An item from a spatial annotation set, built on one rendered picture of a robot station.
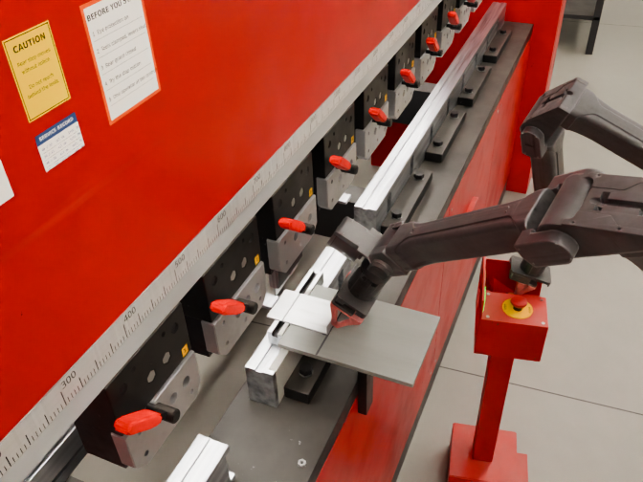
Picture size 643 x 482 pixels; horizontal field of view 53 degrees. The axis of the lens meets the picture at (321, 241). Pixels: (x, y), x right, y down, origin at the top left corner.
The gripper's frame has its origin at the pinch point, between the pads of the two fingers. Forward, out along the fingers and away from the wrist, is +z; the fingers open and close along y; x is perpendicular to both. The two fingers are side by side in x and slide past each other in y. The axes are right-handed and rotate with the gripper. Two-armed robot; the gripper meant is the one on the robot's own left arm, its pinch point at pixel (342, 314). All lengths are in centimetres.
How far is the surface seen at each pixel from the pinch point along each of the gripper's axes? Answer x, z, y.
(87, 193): -30, -46, 46
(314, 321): -3.5, 3.2, 2.8
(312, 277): -8.7, 7.1, -10.1
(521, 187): 53, 83, -214
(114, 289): -25, -35, 46
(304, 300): -7.3, 5.1, -1.9
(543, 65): 22, 25, -214
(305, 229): -13.8, -20.7, 7.4
